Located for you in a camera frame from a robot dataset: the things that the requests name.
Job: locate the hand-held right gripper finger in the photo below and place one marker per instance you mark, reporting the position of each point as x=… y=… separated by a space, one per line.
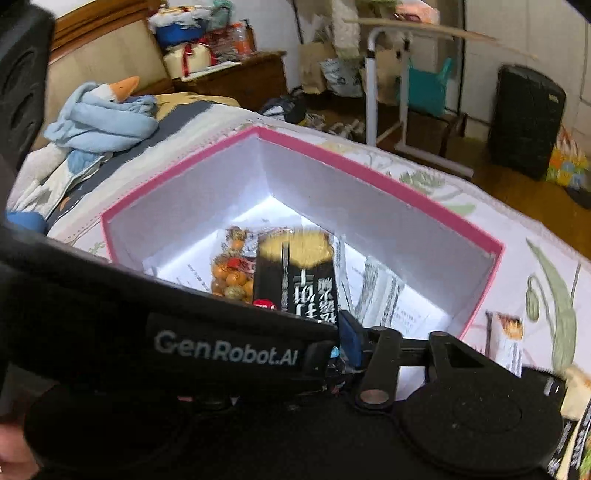
x=353 y=341

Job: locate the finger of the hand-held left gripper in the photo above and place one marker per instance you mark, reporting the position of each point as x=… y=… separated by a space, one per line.
x=321 y=364

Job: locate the white biscuit packet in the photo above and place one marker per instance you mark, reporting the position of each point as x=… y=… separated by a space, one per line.
x=505 y=341
x=378 y=290

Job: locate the slim black biscuit packet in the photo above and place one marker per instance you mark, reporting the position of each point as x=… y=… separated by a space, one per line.
x=295 y=277

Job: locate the coated peanut bag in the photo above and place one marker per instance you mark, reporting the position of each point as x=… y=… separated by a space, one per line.
x=231 y=281

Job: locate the pink cardboard box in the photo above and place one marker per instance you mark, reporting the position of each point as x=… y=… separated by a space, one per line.
x=369 y=217

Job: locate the beige snack bag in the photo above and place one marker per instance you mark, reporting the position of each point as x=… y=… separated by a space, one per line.
x=579 y=387

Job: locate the large black biscuit packet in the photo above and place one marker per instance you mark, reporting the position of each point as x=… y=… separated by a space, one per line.
x=575 y=443

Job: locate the person's left hand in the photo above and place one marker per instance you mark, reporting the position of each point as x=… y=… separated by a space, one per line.
x=16 y=450

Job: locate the blue cloth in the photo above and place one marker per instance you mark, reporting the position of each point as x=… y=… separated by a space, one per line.
x=25 y=221

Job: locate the blue plush goose toy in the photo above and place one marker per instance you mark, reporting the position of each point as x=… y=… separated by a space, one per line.
x=184 y=115

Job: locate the pair of shoes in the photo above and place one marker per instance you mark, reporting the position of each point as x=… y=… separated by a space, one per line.
x=337 y=127

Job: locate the white goose plush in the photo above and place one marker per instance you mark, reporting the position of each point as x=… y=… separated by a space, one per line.
x=117 y=90

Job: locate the rolling side table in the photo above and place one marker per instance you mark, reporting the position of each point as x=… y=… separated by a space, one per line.
x=371 y=92

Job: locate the teal bag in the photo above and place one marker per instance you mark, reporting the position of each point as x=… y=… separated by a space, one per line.
x=429 y=92

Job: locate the white printed plastic bag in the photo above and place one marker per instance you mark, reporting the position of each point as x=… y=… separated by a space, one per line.
x=344 y=78

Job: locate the wooden headboard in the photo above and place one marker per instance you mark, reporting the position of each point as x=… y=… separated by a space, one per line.
x=101 y=55

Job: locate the cream gift box red ribbon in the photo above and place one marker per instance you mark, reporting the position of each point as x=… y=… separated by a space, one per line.
x=187 y=60

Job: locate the wooden nightstand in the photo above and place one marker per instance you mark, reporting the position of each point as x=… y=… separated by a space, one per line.
x=240 y=78

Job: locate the brown paper bag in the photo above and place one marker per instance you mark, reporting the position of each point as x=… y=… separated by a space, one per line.
x=316 y=69

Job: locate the black suitcase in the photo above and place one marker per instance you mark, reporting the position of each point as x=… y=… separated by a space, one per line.
x=526 y=124

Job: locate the colourful cardboard box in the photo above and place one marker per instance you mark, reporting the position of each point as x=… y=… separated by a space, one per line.
x=568 y=161

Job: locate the blue and white plush bag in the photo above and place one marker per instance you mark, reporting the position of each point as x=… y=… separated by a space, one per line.
x=178 y=27

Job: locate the orange drink bottle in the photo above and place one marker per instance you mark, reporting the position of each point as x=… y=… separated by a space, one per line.
x=242 y=39

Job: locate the white fluffy cardigan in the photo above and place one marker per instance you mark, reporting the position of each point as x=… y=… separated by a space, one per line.
x=346 y=25

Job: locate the pink tissue box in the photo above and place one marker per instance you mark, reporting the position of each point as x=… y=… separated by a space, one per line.
x=418 y=11

